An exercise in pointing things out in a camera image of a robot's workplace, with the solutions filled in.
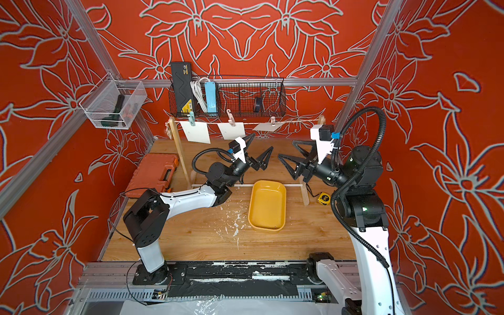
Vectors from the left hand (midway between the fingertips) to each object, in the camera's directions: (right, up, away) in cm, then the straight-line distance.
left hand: (262, 139), depth 67 cm
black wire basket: (-7, +24, +31) cm, 40 cm away
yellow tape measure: (+31, -26, +24) cm, 48 cm away
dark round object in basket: (-1, +19, +25) cm, 32 cm away
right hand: (+4, -5, -15) cm, 16 cm away
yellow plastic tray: (+4, -30, +24) cm, 38 cm away
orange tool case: (-54, -14, +31) cm, 64 cm away
